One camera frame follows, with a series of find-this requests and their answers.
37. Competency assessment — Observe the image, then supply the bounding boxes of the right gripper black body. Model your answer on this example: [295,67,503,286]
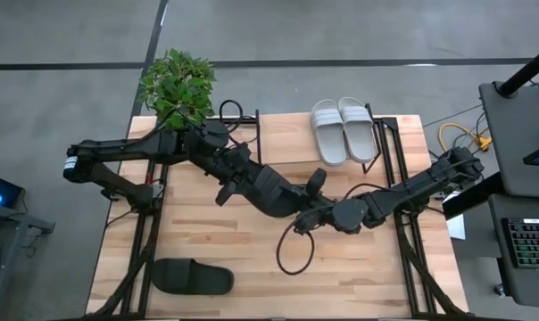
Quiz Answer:
[293,168,338,236]

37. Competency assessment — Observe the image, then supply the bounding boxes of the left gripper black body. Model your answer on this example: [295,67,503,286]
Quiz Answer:
[214,141,256,208]

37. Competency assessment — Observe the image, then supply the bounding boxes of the black slide sandal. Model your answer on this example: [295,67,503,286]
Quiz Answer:
[151,258,235,296]
[240,162,318,219]

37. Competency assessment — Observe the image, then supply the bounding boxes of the grey slide sandal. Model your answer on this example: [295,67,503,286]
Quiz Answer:
[310,98,349,168]
[337,96,378,163]

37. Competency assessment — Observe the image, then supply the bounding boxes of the green leafy plant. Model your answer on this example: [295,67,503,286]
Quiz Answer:
[138,47,217,133]

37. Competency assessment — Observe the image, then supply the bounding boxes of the white paper sheet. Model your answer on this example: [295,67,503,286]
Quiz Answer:
[445,191,467,241]

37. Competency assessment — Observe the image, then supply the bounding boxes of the black desk support beam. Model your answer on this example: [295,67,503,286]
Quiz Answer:
[442,171,505,220]

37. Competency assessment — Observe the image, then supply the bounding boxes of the grey monitor desk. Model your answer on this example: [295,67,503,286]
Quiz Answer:
[477,81,539,200]

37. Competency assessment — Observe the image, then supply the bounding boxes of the backlit computer keyboard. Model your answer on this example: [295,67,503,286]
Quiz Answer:
[501,217,539,269]

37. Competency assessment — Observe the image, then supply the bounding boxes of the black side desk stand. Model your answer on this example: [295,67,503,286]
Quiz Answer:
[0,200,56,321]

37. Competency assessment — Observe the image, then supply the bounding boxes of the black stand pole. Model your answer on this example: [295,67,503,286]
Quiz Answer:
[495,40,539,98]

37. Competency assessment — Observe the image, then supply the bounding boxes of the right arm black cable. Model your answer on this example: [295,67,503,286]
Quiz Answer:
[276,181,392,276]

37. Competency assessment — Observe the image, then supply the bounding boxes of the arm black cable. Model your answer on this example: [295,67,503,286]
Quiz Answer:
[218,98,258,148]
[276,181,392,276]

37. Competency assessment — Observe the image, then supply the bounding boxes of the wooden shelf black frame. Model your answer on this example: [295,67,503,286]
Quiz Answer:
[254,103,386,182]

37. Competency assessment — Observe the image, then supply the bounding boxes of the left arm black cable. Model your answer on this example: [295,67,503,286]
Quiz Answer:
[218,98,258,148]

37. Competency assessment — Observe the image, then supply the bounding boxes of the black aluminium rig frame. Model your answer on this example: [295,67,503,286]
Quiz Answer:
[50,115,476,321]

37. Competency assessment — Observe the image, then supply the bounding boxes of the yellow cable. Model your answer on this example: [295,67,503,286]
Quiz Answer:
[437,122,493,157]

